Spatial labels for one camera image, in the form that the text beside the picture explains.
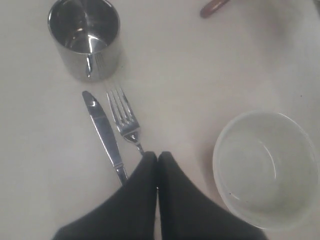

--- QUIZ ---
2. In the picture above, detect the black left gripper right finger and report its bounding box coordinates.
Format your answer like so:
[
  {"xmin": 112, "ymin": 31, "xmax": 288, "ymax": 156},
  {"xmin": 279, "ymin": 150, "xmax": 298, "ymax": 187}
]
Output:
[{"xmin": 157, "ymin": 151, "xmax": 267, "ymax": 240}]

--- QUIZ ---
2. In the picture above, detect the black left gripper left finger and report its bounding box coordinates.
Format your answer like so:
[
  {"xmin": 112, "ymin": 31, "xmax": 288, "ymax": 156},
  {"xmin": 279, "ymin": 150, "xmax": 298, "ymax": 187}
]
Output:
[{"xmin": 53, "ymin": 151, "xmax": 158, "ymax": 240}]

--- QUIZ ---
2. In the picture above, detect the speckled white bowl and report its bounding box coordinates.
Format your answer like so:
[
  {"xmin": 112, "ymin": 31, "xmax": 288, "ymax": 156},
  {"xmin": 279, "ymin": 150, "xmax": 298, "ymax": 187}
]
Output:
[{"xmin": 212, "ymin": 110, "xmax": 320, "ymax": 231}]

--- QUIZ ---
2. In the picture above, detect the silver metal fork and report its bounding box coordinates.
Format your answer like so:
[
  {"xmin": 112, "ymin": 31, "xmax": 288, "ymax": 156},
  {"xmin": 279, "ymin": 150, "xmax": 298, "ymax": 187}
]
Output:
[{"xmin": 106, "ymin": 87, "xmax": 145, "ymax": 155}]

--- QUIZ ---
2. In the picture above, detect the silver table knife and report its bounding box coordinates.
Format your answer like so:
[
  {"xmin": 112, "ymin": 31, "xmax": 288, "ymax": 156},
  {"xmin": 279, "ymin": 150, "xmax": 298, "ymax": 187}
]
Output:
[{"xmin": 82, "ymin": 90, "xmax": 128, "ymax": 185}]

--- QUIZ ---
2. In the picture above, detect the silver metal cup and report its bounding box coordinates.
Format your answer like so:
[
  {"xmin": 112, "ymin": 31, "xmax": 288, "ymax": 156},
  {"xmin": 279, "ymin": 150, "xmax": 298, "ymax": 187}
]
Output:
[{"xmin": 47, "ymin": 0, "xmax": 121, "ymax": 82}]

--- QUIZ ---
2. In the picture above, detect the brown wooden spoon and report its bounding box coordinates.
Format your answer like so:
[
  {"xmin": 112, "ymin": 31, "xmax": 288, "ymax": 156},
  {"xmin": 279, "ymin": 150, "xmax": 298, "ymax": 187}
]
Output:
[{"xmin": 199, "ymin": 0, "xmax": 229, "ymax": 19}]

